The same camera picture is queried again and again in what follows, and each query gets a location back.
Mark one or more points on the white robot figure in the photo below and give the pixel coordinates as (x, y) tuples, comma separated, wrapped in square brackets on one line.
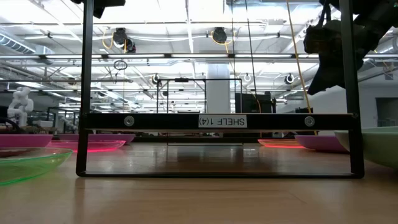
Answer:
[(20, 105)]

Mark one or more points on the white square pillar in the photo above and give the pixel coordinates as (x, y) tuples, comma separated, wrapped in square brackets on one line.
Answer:
[(217, 93)]

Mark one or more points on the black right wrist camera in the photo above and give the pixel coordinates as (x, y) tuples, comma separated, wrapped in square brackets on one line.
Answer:
[(314, 40)]

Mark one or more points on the black metal wooden shelf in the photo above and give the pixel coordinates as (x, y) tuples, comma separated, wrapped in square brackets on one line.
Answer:
[(174, 121)]

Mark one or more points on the black monitor cabinet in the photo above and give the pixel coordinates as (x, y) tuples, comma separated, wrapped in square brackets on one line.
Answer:
[(248, 104)]

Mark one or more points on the pink opaque plastic plate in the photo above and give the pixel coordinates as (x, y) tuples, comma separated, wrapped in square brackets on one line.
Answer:
[(21, 140)]

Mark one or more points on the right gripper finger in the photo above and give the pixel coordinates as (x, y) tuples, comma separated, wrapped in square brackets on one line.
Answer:
[(323, 82)]

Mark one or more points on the mint green opaque plate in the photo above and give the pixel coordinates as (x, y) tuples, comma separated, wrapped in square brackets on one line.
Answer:
[(382, 146)]

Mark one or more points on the orange transparent plastic plate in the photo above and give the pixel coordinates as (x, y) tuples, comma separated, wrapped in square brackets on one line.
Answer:
[(276, 143)]

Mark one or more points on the grey ventilation duct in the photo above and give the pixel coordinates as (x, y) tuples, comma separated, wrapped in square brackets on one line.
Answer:
[(12, 43)]

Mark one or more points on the red transparent plastic plate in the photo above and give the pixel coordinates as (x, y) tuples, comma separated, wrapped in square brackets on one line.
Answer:
[(105, 145)]

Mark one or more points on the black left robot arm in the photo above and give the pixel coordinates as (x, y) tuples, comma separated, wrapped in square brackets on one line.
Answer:
[(109, 2)]

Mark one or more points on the long ceiling light strip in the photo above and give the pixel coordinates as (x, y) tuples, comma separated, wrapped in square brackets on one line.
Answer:
[(199, 56)]

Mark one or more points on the purple opaque plastic plate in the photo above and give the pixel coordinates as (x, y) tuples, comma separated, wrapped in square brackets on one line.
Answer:
[(109, 137), (323, 143)]

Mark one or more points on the black metal frame rig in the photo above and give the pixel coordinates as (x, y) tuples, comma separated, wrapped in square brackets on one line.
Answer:
[(181, 80)]

